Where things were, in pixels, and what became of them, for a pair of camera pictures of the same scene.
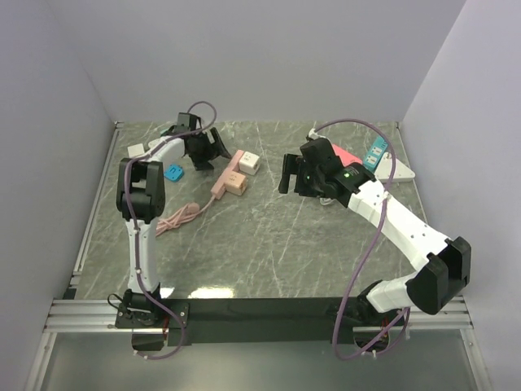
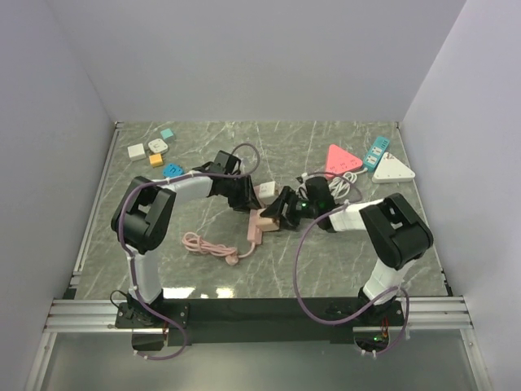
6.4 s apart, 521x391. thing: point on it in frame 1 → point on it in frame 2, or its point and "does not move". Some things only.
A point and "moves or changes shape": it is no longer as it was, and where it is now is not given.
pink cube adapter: [235, 182] moves or changes shape
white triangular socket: [401, 172] does not move
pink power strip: [218, 188] moves or changes shape
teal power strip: [375, 153] does not move
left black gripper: [216, 150] → [246, 200]
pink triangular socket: [346, 157] does not move
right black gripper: [295, 164] → [276, 210]
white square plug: [135, 150] does not move
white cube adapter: [249, 164] → [267, 189]
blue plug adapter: [174, 173] does not move
